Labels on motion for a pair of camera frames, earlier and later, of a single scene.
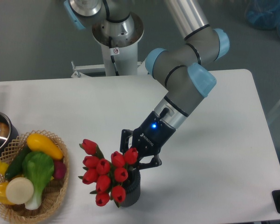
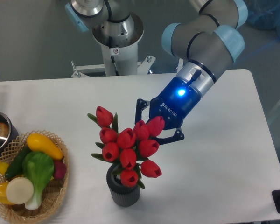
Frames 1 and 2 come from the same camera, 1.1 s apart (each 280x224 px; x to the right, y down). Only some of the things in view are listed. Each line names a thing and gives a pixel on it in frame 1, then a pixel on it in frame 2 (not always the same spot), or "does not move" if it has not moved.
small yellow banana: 1,166 does not move
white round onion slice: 19,191 does not move
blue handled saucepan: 3,133 does not move
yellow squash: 37,142 does not move
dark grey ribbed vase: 132,187 to 122,195
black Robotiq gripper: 149,138 to 173,104
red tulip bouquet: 108,176 to 127,150
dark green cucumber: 15,169 does not move
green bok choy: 39,169 does not move
